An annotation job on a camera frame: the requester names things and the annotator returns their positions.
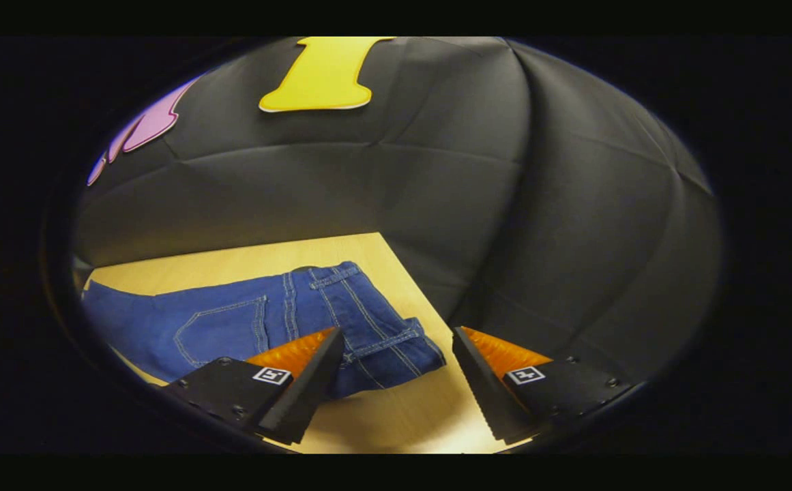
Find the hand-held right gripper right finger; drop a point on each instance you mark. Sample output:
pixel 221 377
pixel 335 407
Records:
pixel 481 389

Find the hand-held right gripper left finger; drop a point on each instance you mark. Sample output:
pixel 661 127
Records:
pixel 310 392

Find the blue denim jeans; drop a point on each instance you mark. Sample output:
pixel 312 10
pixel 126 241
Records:
pixel 232 327

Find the black backdrop cloth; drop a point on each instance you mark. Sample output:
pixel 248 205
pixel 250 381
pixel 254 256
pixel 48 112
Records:
pixel 505 204

